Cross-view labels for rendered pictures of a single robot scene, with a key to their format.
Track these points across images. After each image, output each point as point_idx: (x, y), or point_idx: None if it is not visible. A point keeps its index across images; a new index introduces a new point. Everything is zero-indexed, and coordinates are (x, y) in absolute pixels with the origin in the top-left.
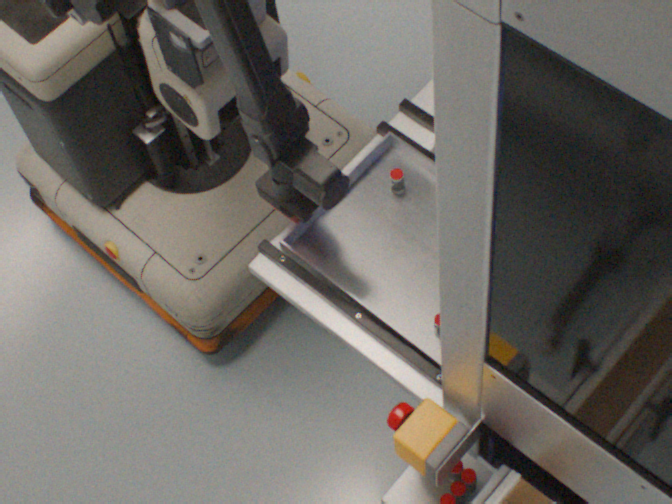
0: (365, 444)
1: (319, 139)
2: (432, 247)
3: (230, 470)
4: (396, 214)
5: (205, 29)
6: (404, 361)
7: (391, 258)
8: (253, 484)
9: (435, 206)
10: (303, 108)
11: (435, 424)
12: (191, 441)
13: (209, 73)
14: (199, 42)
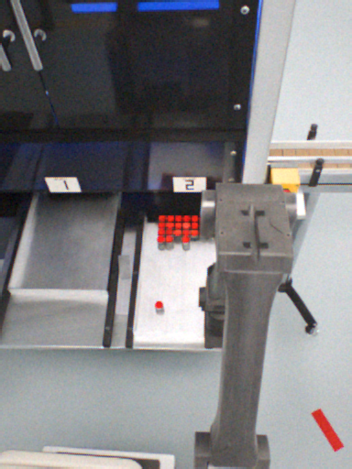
0: (214, 398)
1: None
2: (181, 273)
3: (276, 452)
4: (175, 301)
5: (159, 463)
6: None
7: (201, 286)
8: (272, 434)
9: (157, 288)
10: (201, 287)
11: (280, 173)
12: None
13: None
14: (173, 456)
